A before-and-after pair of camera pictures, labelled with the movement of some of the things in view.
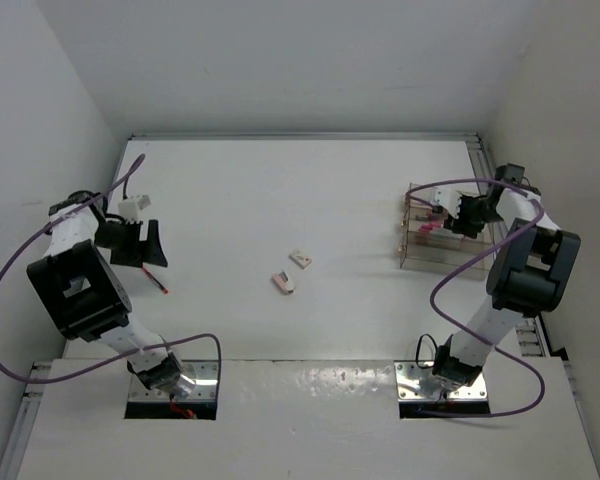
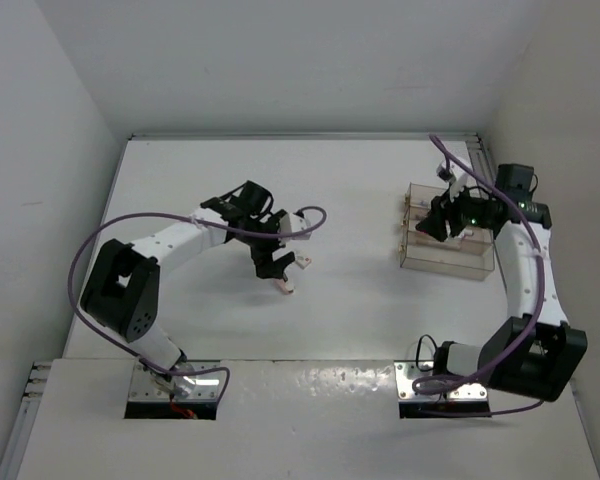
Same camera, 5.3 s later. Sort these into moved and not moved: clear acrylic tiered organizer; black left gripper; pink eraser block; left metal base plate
Moved: black left gripper
Not moved: left metal base plate; pink eraser block; clear acrylic tiered organizer
